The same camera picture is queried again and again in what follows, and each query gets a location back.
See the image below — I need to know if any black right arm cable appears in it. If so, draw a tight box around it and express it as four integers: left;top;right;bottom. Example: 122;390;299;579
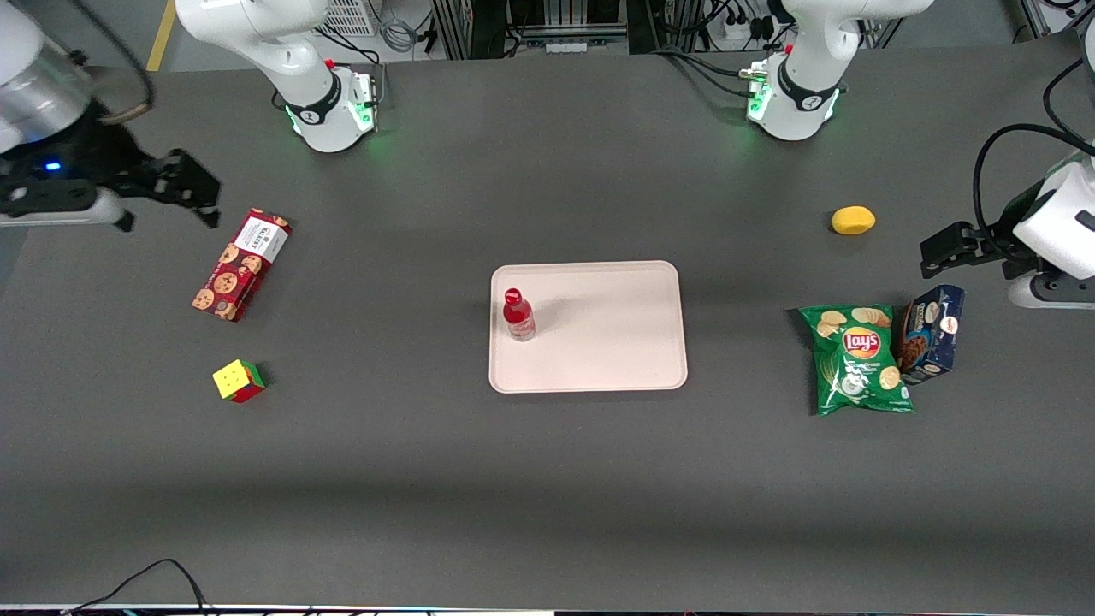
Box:
73;0;157;126

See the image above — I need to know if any green Lay's chips bag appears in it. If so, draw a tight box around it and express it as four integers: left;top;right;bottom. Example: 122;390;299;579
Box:
798;305;915;418

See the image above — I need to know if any looped black arm cable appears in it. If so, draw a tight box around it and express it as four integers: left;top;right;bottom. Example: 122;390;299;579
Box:
973;123;1095;251

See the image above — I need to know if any red coke bottle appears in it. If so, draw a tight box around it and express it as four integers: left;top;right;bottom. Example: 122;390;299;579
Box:
502;288;537;342

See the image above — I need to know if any colourful puzzle cube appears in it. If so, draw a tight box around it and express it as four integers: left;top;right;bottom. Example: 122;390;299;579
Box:
212;359;267;405

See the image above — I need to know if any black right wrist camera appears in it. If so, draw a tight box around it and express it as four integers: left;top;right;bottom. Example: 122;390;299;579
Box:
0;103;151;216

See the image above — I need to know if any yellow lemon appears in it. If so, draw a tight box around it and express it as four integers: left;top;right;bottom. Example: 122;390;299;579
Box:
831;205;877;236

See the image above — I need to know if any black base cable bundle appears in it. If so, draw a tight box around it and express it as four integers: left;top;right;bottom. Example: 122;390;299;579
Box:
652;47;764;100

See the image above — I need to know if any blue cookie box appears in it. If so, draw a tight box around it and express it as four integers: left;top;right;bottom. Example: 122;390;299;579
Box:
897;284;967;386

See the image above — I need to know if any short black arm cable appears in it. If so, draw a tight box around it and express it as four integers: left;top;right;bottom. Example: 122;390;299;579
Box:
1041;57;1095;143

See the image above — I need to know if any red cookie box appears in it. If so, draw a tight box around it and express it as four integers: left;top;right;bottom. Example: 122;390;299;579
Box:
191;208;293;323

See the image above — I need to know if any yellow floor tape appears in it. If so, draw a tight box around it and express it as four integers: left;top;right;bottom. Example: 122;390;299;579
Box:
145;0;180;73

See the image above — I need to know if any thin black table cable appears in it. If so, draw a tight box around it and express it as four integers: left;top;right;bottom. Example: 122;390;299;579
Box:
62;558;211;616

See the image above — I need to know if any grey coiled cable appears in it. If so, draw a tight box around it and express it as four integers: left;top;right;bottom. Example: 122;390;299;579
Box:
379;15;422;54

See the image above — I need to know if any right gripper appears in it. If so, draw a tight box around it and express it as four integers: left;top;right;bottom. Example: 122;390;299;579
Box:
0;149;222;234

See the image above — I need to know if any aluminium equipment rack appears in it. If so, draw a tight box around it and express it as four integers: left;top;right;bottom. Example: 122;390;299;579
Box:
430;0;713;61

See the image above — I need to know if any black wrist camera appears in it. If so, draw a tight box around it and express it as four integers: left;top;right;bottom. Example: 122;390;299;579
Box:
997;175;1050;258
0;103;151;216

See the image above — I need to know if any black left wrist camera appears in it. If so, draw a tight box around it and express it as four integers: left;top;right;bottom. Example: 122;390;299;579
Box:
997;175;1050;258

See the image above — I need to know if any beige plastic tray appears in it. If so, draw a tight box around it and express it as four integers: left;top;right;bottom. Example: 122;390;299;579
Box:
488;260;689;394

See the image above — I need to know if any white power strip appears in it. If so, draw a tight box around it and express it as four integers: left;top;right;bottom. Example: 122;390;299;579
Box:
721;15;772;45

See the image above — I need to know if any white perforated box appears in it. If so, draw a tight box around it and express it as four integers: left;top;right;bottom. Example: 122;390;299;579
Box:
323;0;378;38

